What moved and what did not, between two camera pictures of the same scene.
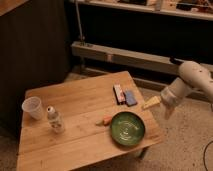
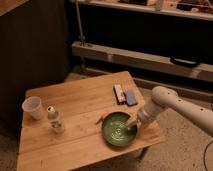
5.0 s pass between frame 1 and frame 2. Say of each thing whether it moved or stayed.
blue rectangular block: stayed
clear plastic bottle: stayed
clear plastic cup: stayed
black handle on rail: stayed
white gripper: moved
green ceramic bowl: moved
